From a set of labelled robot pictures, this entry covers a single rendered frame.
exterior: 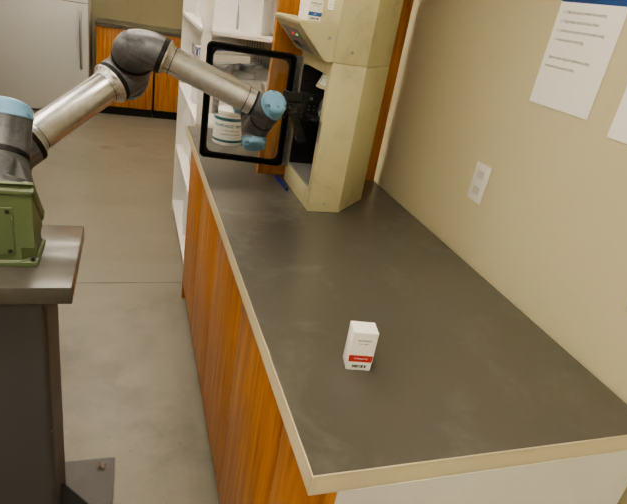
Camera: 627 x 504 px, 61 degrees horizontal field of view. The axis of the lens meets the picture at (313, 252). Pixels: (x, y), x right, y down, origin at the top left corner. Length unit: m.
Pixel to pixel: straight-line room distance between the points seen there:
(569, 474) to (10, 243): 1.21
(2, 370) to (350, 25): 1.27
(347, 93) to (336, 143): 0.16
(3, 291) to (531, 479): 1.08
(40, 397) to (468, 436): 1.00
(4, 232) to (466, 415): 1.00
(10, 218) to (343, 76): 0.98
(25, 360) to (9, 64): 5.39
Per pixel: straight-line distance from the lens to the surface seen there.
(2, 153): 1.32
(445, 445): 0.97
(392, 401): 1.02
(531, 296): 1.50
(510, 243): 1.56
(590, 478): 1.23
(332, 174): 1.75
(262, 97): 1.57
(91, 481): 2.07
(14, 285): 1.26
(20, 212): 1.28
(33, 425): 1.56
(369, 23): 1.69
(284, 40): 2.00
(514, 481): 1.09
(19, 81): 6.65
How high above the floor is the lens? 1.57
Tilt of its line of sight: 25 degrees down
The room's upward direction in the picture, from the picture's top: 10 degrees clockwise
